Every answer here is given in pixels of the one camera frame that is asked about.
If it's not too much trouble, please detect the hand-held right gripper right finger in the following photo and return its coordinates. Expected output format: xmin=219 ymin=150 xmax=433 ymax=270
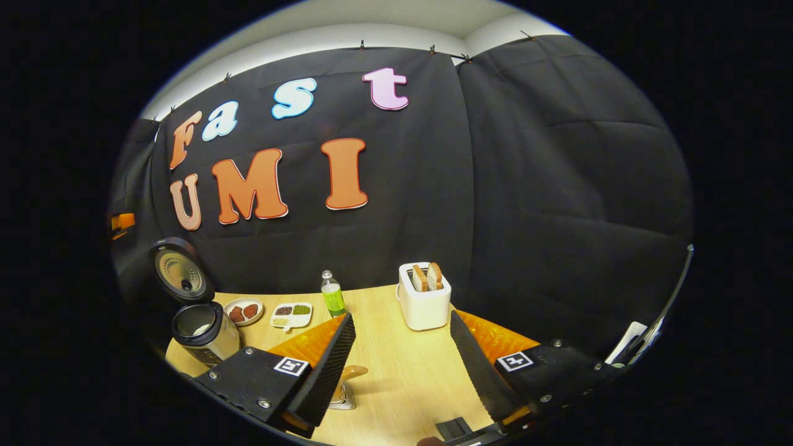
xmin=450 ymin=310 xmax=620 ymax=434

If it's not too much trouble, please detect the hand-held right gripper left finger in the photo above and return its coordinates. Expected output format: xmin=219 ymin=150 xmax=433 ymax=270
xmin=194 ymin=312 xmax=357 ymax=437

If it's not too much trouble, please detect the wooden spoon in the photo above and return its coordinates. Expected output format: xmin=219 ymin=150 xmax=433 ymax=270
xmin=335 ymin=365 xmax=369 ymax=400

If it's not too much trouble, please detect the metal wire chopstick holder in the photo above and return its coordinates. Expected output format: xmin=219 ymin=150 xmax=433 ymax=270
xmin=328 ymin=381 xmax=357 ymax=411

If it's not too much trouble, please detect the dark grey rice cooker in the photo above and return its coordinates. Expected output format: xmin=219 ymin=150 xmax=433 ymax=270
xmin=151 ymin=237 xmax=242 ymax=367

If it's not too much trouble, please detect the white divided dish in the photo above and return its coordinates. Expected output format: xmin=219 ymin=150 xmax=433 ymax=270
xmin=270 ymin=302 xmax=313 ymax=332

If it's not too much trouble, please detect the black table clamp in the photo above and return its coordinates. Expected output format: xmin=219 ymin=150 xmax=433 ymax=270
xmin=436 ymin=417 xmax=475 ymax=440

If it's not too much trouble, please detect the clear green-label bottle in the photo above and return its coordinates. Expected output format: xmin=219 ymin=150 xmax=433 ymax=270
xmin=320 ymin=270 xmax=347 ymax=318

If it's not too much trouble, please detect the white toaster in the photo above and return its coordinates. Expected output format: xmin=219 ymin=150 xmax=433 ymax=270
xmin=396 ymin=262 xmax=452 ymax=331

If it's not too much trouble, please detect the round white plate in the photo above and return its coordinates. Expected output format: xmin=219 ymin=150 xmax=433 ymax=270
xmin=223 ymin=297 xmax=265 ymax=326

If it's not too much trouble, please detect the black backdrop cloth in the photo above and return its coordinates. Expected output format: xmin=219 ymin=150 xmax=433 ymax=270
xmin=108 ymin=34 xmax=693 ymax=360

